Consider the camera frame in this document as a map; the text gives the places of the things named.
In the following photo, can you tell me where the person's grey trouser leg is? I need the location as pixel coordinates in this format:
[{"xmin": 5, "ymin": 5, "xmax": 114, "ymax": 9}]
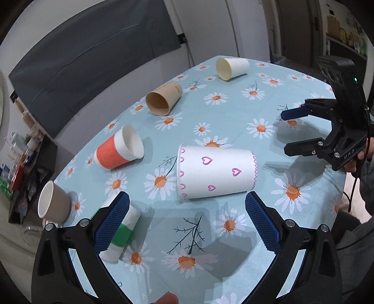
[{"xmin": 335, "ymin": 164, "xmax": 374, "ymax": 294}]

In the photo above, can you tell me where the dark grey wall panel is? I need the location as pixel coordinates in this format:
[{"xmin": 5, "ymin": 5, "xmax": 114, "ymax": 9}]
[{"xmin": 8, "ymin": 0, "xmax": 182, "ymax": 138}]

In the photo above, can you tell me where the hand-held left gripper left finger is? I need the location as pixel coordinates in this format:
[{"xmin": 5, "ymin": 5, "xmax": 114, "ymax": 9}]
[{"xmin": 32, "ymin": 191, "xmax": 130, "ymax": 304}]

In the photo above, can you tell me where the brown kraft paper cup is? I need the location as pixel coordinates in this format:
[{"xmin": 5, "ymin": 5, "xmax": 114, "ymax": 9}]
[{"xmin": 145, "ymin": 81, "xmax": 183, "ymax": 116}]

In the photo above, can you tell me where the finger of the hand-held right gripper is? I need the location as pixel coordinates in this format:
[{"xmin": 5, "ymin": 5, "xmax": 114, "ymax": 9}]
[
  {"xmin": 280, "ymin": 99, "xmax": 348, "ymax": 131},
  {"xmin": 284, "ymin": 130, "xmax": 351, "ymax": 160}
]

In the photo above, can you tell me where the person's right hand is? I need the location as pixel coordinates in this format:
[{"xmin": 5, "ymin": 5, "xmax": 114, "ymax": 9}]
[{"xmin": 344, "ymin": 137, "xmax": 374, "ymax": 174}]

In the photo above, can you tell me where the green and white paper cup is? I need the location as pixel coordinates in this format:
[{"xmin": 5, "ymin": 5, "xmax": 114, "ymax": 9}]
[{"xmin": 90, "ymin": 199, "xmax": 141, "ymax": 264}]

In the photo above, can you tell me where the cream white paper cup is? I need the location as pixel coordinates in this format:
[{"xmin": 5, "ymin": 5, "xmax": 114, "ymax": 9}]
[{"xmin": 216, "ymin": 58, "xmax": 250, "ymax": 81}]

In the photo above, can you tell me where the shelf with packets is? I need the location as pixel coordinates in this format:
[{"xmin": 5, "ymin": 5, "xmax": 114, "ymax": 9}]
[{"xmin": 323, "ymin": 0, "xmax": 369, "ymax": 57}]

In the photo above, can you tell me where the wall socket with cable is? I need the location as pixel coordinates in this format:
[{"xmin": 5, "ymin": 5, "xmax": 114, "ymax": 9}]
[{"xmin": 178, "ymin": 33, "xmax": 196, "ymax": 68}]

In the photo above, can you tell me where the grey-brown paper cup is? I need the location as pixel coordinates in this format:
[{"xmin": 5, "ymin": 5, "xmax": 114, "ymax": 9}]
[{"xmin": 38, "ymin": 180, "xmax": 71, "ymax": 228}]

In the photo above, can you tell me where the person's left hand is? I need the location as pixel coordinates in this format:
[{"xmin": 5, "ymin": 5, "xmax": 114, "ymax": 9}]
[{"xmin": 154, "ymin": 291, "xmax": 179, "ymax": 304}]

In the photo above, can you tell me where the orange and white paper cup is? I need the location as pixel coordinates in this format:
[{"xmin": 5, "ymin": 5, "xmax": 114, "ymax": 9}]
[{"xmin": 95, "ymin": 125, "xmax": 144, "ymax": 170}]

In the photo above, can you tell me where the daisy print tablecloth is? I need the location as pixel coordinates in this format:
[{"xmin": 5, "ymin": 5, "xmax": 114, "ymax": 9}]
[{"xmin": 44, "ymin": 55, "xmax": 349, "ymax": 304}]

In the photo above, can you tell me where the cluttered side shelf with items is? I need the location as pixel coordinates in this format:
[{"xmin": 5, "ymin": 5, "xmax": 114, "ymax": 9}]
[{"xmin": 8, "ymin": 135, "xmax": 59, "ymax": 225}]

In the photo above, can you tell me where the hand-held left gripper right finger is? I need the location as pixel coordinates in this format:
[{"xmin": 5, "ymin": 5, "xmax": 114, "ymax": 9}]
[{"xmin": 245, "ymin": 191, "xmax": 344, "ymax": 304}]

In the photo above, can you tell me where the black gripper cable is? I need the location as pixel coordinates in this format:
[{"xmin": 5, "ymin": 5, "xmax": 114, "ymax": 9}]
[{"xmin": 343, "ymin": 172, "xmax": 360, "ymax": 214}]

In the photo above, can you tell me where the white cup with pink hearts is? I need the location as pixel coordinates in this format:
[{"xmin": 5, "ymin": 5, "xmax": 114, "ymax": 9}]
[{"xmin": 177, "ymin": 144, "xmax": 258, "ymax": 203}]

